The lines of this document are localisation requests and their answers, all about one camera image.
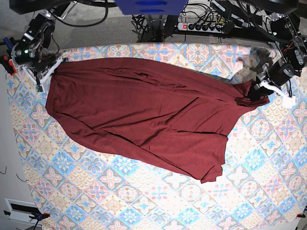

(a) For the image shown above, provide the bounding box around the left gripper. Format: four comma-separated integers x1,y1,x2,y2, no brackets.
248,58,296,108

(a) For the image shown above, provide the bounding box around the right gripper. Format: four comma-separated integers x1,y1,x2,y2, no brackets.
12,51,68,92

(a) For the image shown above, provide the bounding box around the dark red t-shirt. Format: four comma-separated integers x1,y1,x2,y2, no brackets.
46,58,269,183

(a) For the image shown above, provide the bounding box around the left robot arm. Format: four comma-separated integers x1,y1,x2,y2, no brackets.
237,0,307,108

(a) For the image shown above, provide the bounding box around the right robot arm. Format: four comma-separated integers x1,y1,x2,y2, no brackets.
9,0,77,92

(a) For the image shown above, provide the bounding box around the orange black clamp upper left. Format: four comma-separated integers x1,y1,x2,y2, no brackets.
0,55,16,76

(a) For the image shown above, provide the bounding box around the orange black clamp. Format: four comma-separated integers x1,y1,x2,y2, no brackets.
4,211,50,221
0,55,16,76

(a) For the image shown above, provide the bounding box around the white power strip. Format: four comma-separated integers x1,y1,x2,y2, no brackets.
177,23,223,34

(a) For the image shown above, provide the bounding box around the patterned tablecloth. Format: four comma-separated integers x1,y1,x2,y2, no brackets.
5,42,307,230

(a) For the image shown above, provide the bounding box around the orange clamp lower right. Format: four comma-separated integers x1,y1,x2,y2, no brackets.
296,213,306,218

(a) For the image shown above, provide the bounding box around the white floor box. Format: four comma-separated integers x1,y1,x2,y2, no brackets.
4,198,39,226

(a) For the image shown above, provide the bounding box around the orange black clamp lower left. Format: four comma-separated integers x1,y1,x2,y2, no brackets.
4,211,50,221

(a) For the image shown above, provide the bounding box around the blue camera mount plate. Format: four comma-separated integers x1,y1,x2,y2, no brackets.
115,0,188,15

